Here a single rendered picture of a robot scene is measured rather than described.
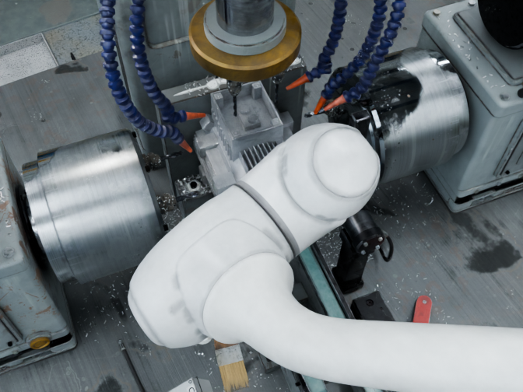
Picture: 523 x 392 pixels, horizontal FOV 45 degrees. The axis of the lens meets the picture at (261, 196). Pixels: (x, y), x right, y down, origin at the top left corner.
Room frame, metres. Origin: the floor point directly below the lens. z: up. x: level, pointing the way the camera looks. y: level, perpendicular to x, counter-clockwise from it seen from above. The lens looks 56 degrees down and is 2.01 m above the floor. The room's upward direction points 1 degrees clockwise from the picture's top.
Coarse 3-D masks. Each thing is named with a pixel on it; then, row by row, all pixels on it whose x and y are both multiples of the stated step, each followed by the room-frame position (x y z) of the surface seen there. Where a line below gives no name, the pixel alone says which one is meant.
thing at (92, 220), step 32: (64, 160) 0.64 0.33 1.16; (96, 160) 0.64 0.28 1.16; (128, 160) 0.64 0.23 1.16; (160, 160) 0.72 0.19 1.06; (32, 192) 0.58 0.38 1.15; (64, 192) 0.57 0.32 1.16; (96, 192) 0.58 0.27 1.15; (128, 192) 0.59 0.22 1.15; (32, 224) 0.56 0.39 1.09; (64, 224) 0.53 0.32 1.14; (96, 224) 0.54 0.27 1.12; (128, 224) 0.55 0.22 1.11; (160, 224) 0.56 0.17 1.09; (64, 256) 0.50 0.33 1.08; (96, 256) 0.50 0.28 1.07; (128, 256) 0.52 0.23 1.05
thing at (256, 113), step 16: (224, 96) 0.82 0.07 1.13; (240, 96) 0.83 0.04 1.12; (256, 96) 0.83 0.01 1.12; (224, 112) 0.79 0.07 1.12; (240, 112) 0.78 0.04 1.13; (256, 112) 0.80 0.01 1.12; (272, 112) 0.78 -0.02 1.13; (224, 128) 0.74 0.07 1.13; (240, 128) 0.76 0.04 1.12; (256, 128) 0.76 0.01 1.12; (272, 128) 0.73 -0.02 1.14; (224, 144) 0.74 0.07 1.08; (240, 144) 0.71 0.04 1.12; (256, 144) 0.72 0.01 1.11
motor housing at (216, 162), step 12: (276, 108) 0.86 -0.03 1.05; (204, 132) 0.80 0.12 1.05; (216, 132) 0.78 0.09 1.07; (288, 132) 0.79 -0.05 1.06; (276, 144) 0.73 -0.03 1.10; (216, 156) 0.73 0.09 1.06; (228, 156) 0.72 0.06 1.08; (240, 156) 0.70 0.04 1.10; (252, 156) 0.70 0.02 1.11; (264, 156) 0.69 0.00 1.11; (204, 168) 0.73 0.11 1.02; (216, 168) 0.70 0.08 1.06; (228, 168) 0.70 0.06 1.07; (240, 168) 0.69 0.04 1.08; (252, 168) 0.67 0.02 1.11
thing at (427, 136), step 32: (384, 64) 0.89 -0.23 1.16; (416, 64) 0.88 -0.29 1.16; (448, 64) 0.90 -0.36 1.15; (384, 96) 0.80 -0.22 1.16; (416, 96) 0.81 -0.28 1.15; (448, 96) 0.82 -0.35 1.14; (384, 128) 0.75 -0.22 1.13; (416, 128) 0.76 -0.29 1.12; (448, 128) 0.78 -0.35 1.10; (384, 160) 0.72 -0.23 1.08; (416, 160) 0.74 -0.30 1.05; (448, 160) 0.78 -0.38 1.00
